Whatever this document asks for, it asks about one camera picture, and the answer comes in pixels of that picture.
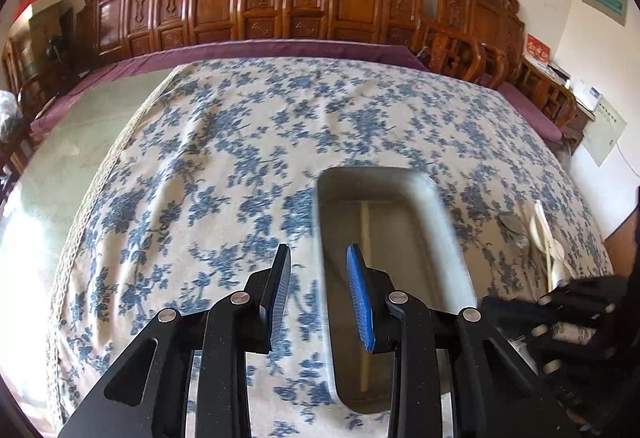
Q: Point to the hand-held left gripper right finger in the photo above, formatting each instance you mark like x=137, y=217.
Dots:
x=359, y=298

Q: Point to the white box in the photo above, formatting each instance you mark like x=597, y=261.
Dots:
x=590, y=96

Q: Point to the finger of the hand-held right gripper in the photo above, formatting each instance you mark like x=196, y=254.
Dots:
x=510, y=310

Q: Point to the metal tray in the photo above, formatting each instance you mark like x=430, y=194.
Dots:
x=430, y=238

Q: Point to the wooden armchair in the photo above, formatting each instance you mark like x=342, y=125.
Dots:
x=35, y=87

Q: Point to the blue floral tablecloth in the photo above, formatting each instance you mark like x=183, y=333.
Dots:
x=200, y=167

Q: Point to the green wall sign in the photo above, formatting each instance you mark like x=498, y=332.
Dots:
x=605, y=0

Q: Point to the clear plastic bag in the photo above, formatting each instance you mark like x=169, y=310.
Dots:
x=7, y=112

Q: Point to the red desk calendar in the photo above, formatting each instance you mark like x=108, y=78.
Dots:
x=537, y=48

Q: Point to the stack of white papers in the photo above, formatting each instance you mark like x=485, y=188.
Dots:
x=559, y=73

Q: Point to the light wooden chopstick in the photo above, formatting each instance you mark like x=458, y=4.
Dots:
x=367, y=223

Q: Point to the short purple seat cushion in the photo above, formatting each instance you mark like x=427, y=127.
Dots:
x=530, y=110

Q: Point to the wooden side table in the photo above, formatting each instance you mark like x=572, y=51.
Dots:
x=580, y=122

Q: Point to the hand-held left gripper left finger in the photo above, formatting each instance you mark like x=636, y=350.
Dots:
x=281, y=288

